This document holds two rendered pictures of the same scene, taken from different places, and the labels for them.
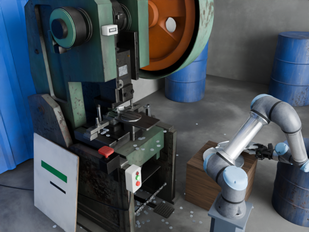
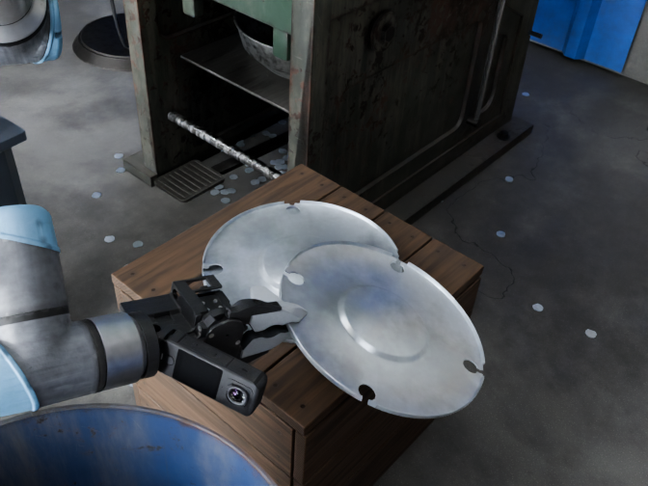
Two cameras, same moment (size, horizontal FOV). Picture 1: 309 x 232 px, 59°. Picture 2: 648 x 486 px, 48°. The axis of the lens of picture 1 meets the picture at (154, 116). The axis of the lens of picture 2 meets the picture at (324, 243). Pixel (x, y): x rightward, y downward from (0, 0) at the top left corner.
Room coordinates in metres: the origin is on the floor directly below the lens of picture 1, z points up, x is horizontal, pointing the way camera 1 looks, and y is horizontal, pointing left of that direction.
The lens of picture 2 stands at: (1.73, -1.27, 1.07)
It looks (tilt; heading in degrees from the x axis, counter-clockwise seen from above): 41 degrees down; 94
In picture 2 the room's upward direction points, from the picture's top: 4 degrees clockwise
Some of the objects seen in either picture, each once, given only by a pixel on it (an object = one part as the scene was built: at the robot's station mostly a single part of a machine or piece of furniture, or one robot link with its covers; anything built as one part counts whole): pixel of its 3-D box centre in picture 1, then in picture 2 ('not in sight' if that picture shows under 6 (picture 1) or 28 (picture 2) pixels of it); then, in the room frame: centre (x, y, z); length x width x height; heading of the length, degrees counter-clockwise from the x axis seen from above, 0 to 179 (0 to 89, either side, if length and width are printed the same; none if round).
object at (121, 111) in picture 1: (116, 115); not in sight; (1.57, 0.24, 0.76); 0.15 x 0.09 x 0.05; 145
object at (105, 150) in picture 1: (106, 155); not in sight; (1.17, 0.25, 0.72); 0.07 x 0.06 x 0.08; 55
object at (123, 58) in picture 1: (117, 73); not in sight; (1.55, 0.21, 1.04); 0.17 x 0.15 x 0.30; 55
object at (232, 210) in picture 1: (231, 201); not in sight; (1.07, -0.39, 0.50); 0.15 x 0.15 x 0.10
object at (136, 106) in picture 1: (132, 106); not in sight; (1.71, 0.15, 0.76); 0.17 x 0.06 x 0.10; 145
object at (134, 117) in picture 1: (137, 128); not in sight; (1.47, 0.10, 0.72); 0.25 x 0.14 x 0.14; 55
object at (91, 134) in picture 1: (96, 125); not in sight; (1.44, 0.34, 0.76); 0.17 x 0.06 x 0.10; 145
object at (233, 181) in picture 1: (233, 182); not in sight; (1.08, -0.39, 0.62); 0.13 x 0.12 x 0.14; 25
